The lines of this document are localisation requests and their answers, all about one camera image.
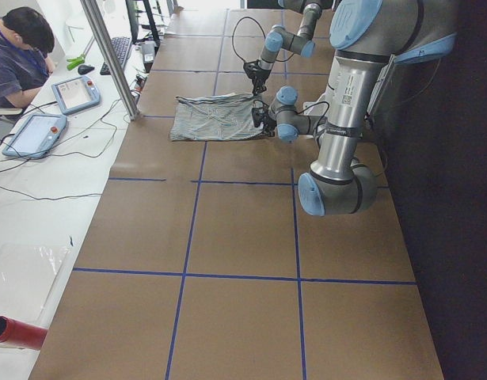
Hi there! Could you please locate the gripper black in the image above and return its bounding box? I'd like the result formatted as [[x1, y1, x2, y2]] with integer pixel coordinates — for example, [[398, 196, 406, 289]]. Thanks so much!
[[252, 67, 269, 95], [263, 119, 276, 136]]

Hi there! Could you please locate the blue white striped polo shirt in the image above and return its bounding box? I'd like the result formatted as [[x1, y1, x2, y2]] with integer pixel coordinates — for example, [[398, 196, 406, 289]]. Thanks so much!
[[169, 93, 263, 141]]

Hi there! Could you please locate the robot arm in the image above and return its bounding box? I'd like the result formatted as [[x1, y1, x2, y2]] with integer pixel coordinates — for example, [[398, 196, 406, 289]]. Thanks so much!
[[261, 1, 460, 216], [243, 1, 335, 96]]

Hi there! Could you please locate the black keyboard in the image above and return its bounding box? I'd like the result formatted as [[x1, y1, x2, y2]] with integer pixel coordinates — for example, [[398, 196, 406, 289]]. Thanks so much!
[[111, 36, 132, 70]]

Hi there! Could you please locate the brown paper table cover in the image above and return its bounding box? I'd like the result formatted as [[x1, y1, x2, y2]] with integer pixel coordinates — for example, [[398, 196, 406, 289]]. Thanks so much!
[[31, 6, 443, 379]]

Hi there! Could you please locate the black computer mouse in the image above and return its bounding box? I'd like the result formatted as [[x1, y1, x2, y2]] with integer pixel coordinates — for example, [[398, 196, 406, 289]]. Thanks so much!
[[77, 64, 95, 75]]

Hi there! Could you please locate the far blue teach pendant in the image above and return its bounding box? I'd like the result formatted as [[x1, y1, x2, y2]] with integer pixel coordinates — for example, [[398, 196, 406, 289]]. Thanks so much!
[[51, 75, 101, 116]]

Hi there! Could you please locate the blue teach pendant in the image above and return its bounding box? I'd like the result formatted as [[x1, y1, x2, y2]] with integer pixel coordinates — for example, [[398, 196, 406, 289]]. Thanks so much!
[[51, 75, 101, 116], [2, 113, 67, 159]]

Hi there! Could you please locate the near blue teach pendant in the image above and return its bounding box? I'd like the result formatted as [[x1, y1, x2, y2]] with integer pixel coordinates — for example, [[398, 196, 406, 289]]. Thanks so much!
[[2, 113, 67, 159]]

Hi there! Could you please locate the seated person in blue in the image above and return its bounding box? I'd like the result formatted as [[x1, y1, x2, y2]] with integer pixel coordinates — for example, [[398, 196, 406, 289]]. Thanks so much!
[[0, 6, 55, 109]]

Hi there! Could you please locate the clear plastic bag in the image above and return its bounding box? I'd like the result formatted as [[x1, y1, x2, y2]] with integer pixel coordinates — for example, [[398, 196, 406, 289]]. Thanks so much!
[[0, 243, 71, 324]]

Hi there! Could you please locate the red cardboard tube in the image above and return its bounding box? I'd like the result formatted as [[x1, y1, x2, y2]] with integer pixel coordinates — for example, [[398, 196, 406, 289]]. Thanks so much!
[[0, 316, 48, 351]]

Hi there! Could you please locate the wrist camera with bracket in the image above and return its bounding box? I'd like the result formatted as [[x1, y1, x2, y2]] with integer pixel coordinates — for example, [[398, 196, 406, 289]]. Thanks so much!
[[251, 108, 268, 128], [243, 59, 261, 80]]

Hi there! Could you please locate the black cable on table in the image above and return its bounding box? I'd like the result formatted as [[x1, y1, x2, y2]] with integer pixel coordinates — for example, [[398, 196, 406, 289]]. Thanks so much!
[[0, 98, 127, 201]]

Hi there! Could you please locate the green handled tool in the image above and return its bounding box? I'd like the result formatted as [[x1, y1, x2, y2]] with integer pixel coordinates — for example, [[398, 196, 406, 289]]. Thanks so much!
[[66, 54, 86, 70]]

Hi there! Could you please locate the aluminium frame post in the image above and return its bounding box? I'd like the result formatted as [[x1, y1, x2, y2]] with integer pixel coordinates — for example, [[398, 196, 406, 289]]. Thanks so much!
[[80, 0, 140, 120]]

